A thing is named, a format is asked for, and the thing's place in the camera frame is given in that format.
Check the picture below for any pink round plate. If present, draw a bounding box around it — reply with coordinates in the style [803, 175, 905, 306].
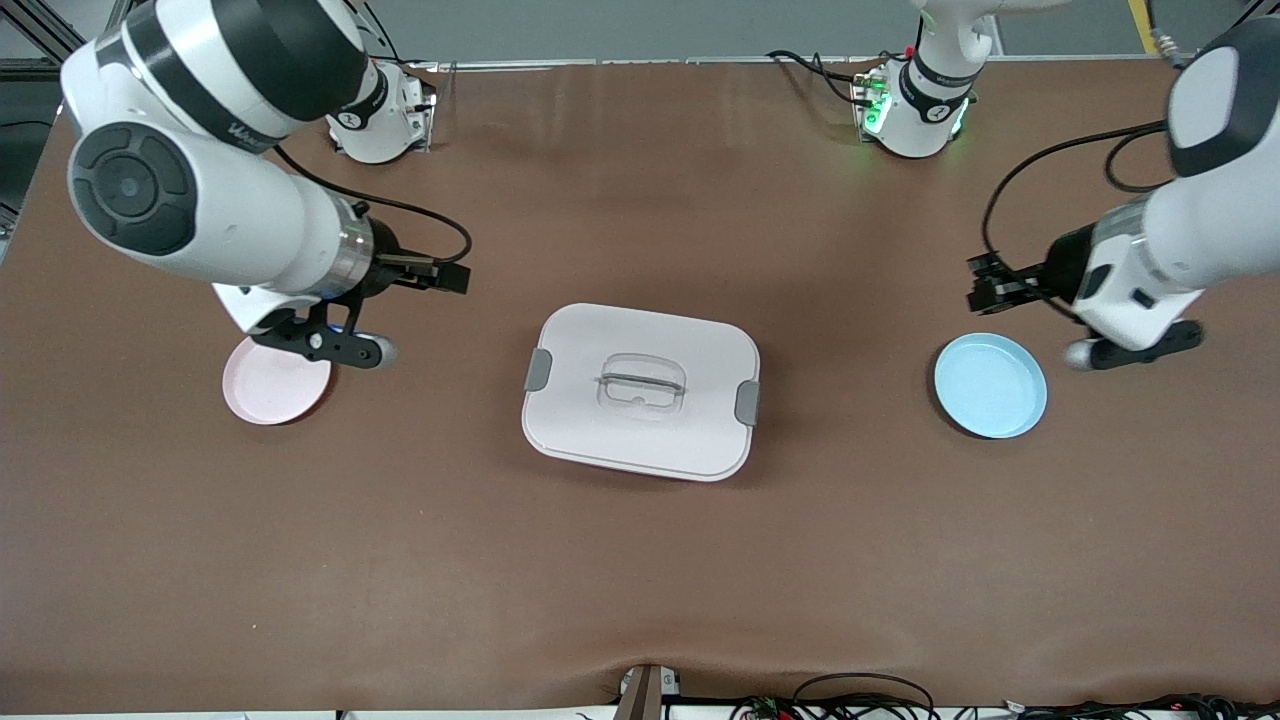
[222, 335, 333, 427]

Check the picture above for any black cable bundle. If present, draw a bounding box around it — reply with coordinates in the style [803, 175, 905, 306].
[1000, 692, 1280, 720]

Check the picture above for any white lidded storage box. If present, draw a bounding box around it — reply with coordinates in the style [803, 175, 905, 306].
[521, 303, 762, 483]

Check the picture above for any aluminium frame profile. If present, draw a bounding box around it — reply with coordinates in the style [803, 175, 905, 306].
[0, 0, 131, 87]

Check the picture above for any black cable at arm base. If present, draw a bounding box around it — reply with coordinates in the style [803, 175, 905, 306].
[765, 48, 863, 107]

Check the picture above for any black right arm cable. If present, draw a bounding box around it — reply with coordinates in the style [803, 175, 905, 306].
[273, 145, 474, 266]

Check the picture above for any black cable loop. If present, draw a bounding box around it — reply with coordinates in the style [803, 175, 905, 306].
[735, 672, 941, 720]

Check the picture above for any light blue round plate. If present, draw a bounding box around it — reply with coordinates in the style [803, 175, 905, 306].
[934, 333, 1049, 440]

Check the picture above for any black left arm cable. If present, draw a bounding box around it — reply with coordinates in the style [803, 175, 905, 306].
[982, 120, 1179, 326]

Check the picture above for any brown wedge bracket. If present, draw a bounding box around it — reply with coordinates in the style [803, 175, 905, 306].
[612, 662, 683, 720]

